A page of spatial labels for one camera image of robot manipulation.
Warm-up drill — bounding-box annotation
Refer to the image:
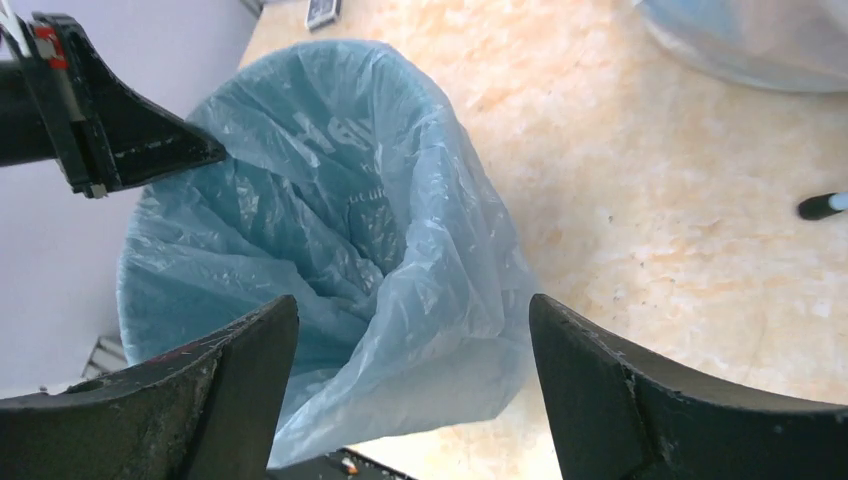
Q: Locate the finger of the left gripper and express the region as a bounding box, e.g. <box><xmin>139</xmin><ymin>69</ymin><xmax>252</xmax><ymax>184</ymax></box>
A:
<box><xmin>19</xmin><ymin>13</ymin><xmax>226</xmax><ymax>198</ymax></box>

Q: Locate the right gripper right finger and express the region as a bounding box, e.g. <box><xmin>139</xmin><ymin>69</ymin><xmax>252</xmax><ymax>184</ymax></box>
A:
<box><xmin>529</xmin><ymin>294</ymin><xmax>847</xmax><ymax>479</ymax></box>

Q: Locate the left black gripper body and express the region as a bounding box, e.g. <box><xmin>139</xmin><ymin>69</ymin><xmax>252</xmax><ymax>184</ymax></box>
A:
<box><xmin>1</xmin><ymin>58</ymin><xmax>56</xmax><ymax>167</ymax></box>

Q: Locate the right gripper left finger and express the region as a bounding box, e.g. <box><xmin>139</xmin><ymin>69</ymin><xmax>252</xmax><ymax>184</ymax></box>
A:
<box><xmin>1</xmin><ymin>296</ymin><xmax>299</xmax><ymax>479</ymax></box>

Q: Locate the light blue trash bag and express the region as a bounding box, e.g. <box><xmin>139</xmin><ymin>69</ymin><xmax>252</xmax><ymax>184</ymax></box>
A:
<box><xmin>117</xmin><ymin>40</ymin><xmax>537</xmax><ymax>467</ymax></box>

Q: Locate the large translucent sack of bags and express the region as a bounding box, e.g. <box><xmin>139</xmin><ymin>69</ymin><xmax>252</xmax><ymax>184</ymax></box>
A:
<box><xmin>634</xmin><ymin>0</ymin><xmax>847</xmax><ymax>93</ymax></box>

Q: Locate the playing card deck box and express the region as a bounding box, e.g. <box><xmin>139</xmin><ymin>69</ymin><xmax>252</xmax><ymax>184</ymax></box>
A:
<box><xmin>305</xmin><ymin>0</ymin><xmax>342</xmax><ymax>32</ymax></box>

